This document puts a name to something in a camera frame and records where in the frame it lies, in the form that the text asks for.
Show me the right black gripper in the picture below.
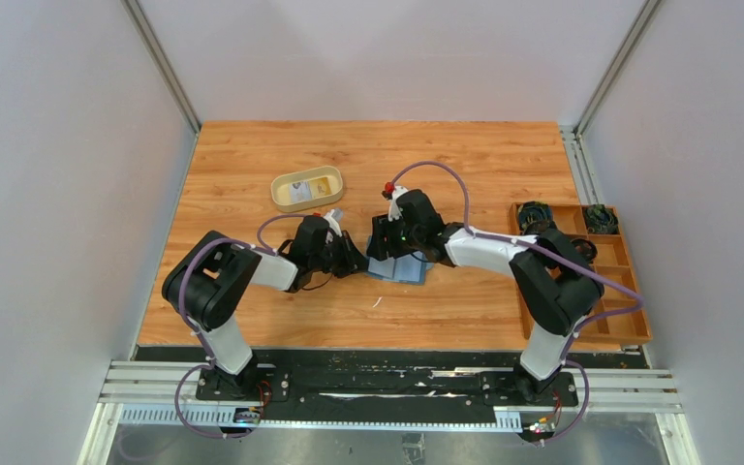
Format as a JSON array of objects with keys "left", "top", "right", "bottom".
[{"left": 367, "top": 211, "right": 424, "bottom": 262}]

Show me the blue card holder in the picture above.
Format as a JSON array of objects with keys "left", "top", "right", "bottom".
[{"left": 366, "top": 252, "right": 434, "bottom": 286}]

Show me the right aluminium corner post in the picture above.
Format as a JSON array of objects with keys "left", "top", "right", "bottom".
[{"left": 573, "top": 0, "right": 663, "bottom": 138}]

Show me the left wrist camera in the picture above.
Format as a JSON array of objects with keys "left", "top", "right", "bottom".
[{"left": 323, "top": 208, "right": 343, "bottom": 243}]

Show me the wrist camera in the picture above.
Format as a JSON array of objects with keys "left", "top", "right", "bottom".
[
  {"left": 382, "top": 181, "right": 409, "bottom": 222},
  {"left": 323, "top": 208, "right": 343, "bottom": 243}
]

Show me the aluminium rail frame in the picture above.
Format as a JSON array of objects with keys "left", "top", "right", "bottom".
[{"left": 79, "top": 361, "right": 699, "bottom": 464}]

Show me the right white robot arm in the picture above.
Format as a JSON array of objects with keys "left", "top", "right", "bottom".
[{"left": 366, "top": 183, "right": 605, "bottom": 405}]

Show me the card in tray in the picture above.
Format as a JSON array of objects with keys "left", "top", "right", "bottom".
[{"left": 288, "top": 177, "right": 332, "bottom": 203}]

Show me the aluminium corner post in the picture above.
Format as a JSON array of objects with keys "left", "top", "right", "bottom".
[
  {"left": 120, "top": 0, "right": 202, "bottom": 137},
  {"left": 573, "top": 0, "right": 663, "bottom": 138}
]

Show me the wooden compartment organizer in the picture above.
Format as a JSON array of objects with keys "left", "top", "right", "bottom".
[{"left": 508, "top": 202, "right": 654, "bottom": 346}]

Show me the coiled cable top left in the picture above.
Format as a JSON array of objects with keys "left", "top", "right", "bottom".
[{"left": 516, "top": 201, "right": 556, "bottom": 233}]

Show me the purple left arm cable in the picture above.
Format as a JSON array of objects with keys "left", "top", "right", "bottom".
[{"left": 173, "top": 213, "right": 322, "bottom": 441}]

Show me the beige oval tray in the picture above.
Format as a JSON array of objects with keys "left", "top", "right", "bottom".
[{"left": 270, "top": 166, "right": 344, "bottom": 213}]

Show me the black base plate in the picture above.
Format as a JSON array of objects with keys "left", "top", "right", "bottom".
[{"left": 134, "top": 346, "right": 649, "bottom": 425}]

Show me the left aluminium corner post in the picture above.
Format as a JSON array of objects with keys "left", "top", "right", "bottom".
[{"left": 120, "top": 0, "right": 202, "bottom": 137}]

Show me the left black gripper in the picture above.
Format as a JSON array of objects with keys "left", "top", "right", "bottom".
[{"left": 311, "top": 232, "right": 375, "bottom": 279}]

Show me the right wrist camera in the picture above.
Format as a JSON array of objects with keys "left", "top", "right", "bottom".
[{"left": 382, "top": 181, "right": 409, "bottom": 222}]

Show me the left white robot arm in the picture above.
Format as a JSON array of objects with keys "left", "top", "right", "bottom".
[{"left": 161, "top": 211, "right": 369, "bottom": 400}]

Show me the coiled cable top right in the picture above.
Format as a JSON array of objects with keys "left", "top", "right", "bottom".
[{"left": 582, "top": 203, "right": 620, "bottom": 236}]

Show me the black coiled cable middle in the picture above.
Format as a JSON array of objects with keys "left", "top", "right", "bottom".
[{"left": 573, "top": 237, "right": 599, "bottom": 264}]

